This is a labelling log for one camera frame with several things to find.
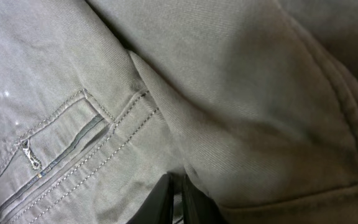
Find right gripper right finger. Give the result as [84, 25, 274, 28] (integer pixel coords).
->
[181, 175, 227, 224]

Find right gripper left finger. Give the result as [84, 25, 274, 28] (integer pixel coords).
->
[127, 174, 174, 224]

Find grey khaki shorts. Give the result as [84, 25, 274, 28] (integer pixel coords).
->
[0, 1, 358, 223]

